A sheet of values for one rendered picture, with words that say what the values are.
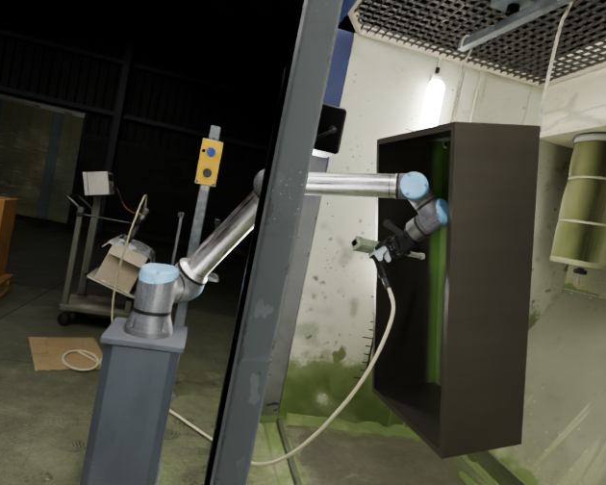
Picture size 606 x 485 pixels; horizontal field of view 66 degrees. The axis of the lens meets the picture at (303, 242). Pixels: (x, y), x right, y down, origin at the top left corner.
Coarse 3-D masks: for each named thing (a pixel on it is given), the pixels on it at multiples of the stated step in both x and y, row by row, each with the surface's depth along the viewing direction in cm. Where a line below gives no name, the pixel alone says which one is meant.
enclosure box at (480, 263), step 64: (448, 128) 159; (512, 128) 161; (448, 192) 160; (512, 192) 164; (448, 256) 161; (512, 256) 167; (384, 320) 223; (448, 320) 163; (512, 320) 171; (384, 384) 227; (448, 384) 166; (512, 384) 174; (448, 448) 169
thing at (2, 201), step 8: (0, 200) 396; (8, 200) 406; (16, 200) 430; (0, 208) 396; (8, 208) 410; (0, 216) 397; (8, 216) 413; (0, 224) 397; (8, 224) 418; (0, 232) 401; (8, 232) 422; (0, 240) 404
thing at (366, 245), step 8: (360, 240) 185; (368, 240) 189; (360, 248) 186; (368, 248) 188; (416, 256) 213; (424, 256) 217; (376, 264) 189; (384, 264) 189; (384, 272) 186; (384, 280) 186
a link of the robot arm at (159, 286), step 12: (156, 264) 191; (144, 276) 181; (156, 276) 180; (168, 276) 183; (180, 276) 194; (144, 288) 181; (156, 288) 181; (168, 288) 183; (180, 288) 191; (144, 300) 181; (156, 300) 181; (168, 300) 185; (156, 312) 182; (168, 312) 186
